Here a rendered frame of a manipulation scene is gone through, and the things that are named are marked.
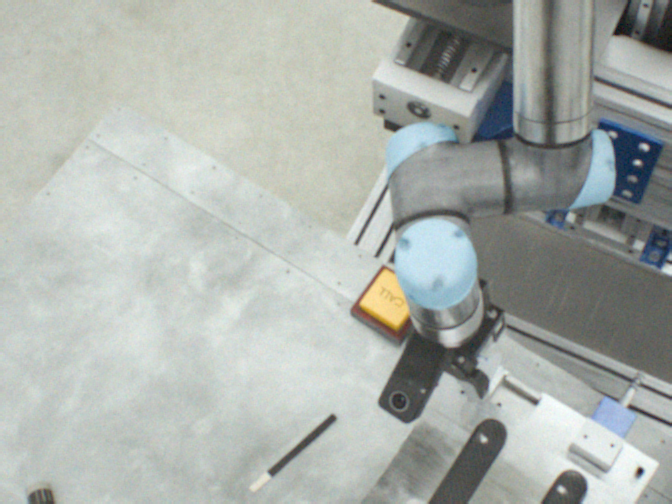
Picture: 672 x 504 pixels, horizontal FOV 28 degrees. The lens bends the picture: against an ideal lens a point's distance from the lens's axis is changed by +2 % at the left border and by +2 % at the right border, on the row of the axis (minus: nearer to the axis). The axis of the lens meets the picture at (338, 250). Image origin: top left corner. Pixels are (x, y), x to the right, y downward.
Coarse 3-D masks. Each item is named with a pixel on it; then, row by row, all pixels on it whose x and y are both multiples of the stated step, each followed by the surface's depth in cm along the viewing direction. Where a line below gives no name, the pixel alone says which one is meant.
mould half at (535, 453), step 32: (480, 416) 160; (512, 416) 160; (544, 416) 160; (576, 416) 159; (416, 448) 159; (448, 448) 159; (512, 448) 158; (544, 448) 158; (384, 480) 158; (416, 480) 158; (512, 480) 157; (544, 480) 157; (608, 480) 156; (640, 480) 156
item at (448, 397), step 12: (492, 336) 159; (444, 372) 156; (444, 384) 155; (456, 384) 155; (432, 396) 155; (444, 396) 155; (456, 396) 154; (444, 408) 156; (456, 408) 154; (468, 408) 156; (456, 420) 158
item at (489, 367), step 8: (480, 360) 148; (488, 360) 150; (496, 360) 152; (480, 368) 149; (488, 368) 151; (496, 368) 153; (464, 384) 149; (464, 392) 152; (472, 392) 150; (488, 392) 152; (472, 400) 153; (480, 400) 151
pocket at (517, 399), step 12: (504, 384) 164; (516, 384) 163; (492, 396) 163; (504, 396) 164; (516, 396) 164; (528, 396) 163; (540, 396) 161; (504, 408) 163; (516, 408) 163; (528, 408) 163
